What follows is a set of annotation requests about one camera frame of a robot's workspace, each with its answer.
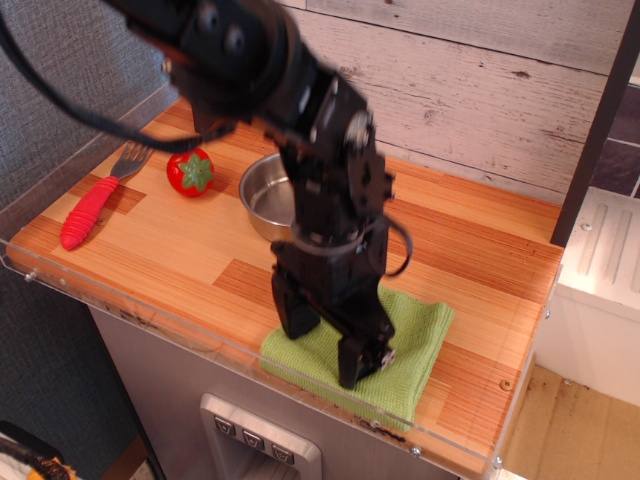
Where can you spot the silver dispenser button panel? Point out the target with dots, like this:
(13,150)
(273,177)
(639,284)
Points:
(246,446)

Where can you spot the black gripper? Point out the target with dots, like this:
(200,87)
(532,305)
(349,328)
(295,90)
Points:
(341,289)

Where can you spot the red handled toy fork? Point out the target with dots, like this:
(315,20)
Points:
(84,216)

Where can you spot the white plastic side unit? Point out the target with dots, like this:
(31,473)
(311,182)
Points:
(590,331)

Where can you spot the stainless steel pot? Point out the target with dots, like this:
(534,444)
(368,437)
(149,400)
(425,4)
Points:
(266,193)

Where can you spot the yellow black object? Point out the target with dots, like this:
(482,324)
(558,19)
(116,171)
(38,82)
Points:
(20,462)

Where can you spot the dark frame post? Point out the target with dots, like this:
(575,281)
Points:
(204,117)
(609,104)

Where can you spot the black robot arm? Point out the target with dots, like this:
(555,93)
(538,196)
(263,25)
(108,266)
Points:
(245,61)

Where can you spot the green towel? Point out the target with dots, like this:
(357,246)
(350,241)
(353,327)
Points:
(389,396)

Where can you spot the grey toy cabinet front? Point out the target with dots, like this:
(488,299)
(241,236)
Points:
(166,381)

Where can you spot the dark right frame post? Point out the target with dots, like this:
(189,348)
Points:
(609,104)

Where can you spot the dark left frame post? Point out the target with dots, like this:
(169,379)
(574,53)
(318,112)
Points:
(204,117)

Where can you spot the red toy tomato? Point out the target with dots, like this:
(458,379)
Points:
(191,173)

